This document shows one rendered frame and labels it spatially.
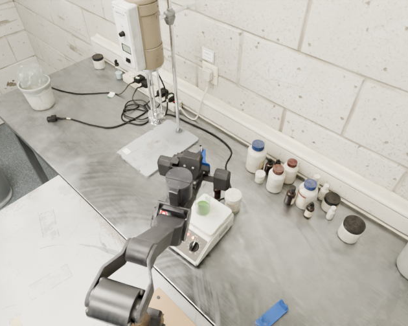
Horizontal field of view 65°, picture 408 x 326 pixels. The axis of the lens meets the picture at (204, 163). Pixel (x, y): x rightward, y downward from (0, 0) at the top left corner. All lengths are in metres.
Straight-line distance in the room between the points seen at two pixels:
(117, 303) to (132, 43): 0.76
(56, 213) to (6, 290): 0.28
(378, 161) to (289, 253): 0.41
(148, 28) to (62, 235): 0.73
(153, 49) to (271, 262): 0.77
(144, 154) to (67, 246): 0.46
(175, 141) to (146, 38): 0.50
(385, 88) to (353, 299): 0.61
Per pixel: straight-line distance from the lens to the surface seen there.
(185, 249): 1.04
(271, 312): 1.01
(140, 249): 0.53
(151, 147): 1.37
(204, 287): 1.03
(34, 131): 1.63
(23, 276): 1.18
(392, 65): 1.02
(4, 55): 3.20
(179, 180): 0.67
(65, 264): 1.15
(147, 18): 1.05
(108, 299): 0.50
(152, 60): 1.10
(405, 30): 0.99
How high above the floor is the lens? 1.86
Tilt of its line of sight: 47 degrees down
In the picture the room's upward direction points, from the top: straight up
